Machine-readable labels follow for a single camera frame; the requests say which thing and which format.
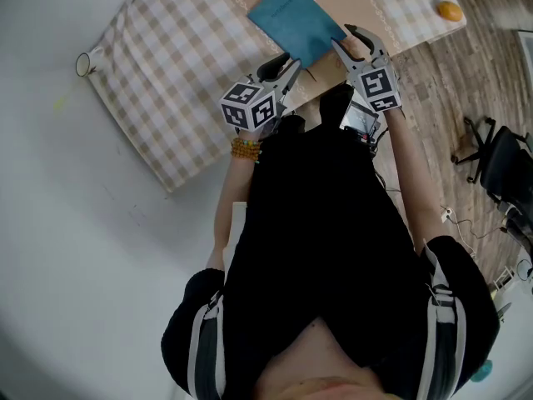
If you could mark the blue-covered notebook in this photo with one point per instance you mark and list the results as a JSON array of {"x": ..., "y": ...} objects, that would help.
[{"x": 297, "y": 23}]

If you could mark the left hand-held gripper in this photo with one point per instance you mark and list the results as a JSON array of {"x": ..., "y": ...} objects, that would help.
[{"x": 250, "y": 106}]

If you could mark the person's black garment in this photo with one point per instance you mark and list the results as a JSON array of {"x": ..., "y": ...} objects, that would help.
[{"x": 320, "y": 231}]

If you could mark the person's left forearm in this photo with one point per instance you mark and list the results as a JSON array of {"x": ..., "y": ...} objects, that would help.
[{"x": 231, "y": 211}]

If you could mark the person's black shoe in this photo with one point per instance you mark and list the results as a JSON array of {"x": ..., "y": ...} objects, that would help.
[
  {"x": 335, "y": 106},
  {"x": 293, "y": 125}
]

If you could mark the person's right forearm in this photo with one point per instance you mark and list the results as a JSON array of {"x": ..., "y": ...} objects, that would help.
[{"x": 412, "y": 181}]

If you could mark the black office chair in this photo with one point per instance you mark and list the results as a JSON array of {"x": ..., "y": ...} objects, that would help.
[{"x": 508, "y": 169}]

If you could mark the white power strip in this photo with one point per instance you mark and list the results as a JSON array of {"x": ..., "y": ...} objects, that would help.
[{"x": 447, "y": 214}]

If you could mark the checkered beige floral tablecloth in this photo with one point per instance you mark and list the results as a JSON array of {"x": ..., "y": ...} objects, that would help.
[{"x": 175, "y": 98}]

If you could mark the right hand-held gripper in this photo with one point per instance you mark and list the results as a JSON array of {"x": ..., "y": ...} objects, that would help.
[{"x": 379, "y": 88}]

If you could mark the person's right black shoe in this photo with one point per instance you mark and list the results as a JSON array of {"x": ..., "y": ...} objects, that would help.
[{"x": 335, "y": 106}]

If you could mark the black waist device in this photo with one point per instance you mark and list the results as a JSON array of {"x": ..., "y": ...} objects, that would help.
[{"x": 360, "y": 119}]

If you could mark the white enamel mug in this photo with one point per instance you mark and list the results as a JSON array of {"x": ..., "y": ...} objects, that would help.
[{"x": 85, "y": 63}]

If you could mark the person's left black shoe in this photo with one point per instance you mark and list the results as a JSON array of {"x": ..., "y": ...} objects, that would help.
[{"x": 293, "y": 125}]

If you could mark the orange fruit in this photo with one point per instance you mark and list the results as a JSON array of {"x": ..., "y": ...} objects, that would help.
[{"x": 450, "y": 11}]

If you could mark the teal round object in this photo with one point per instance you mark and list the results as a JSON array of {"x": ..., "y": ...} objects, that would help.
[{"x": 484, "y": 371}]

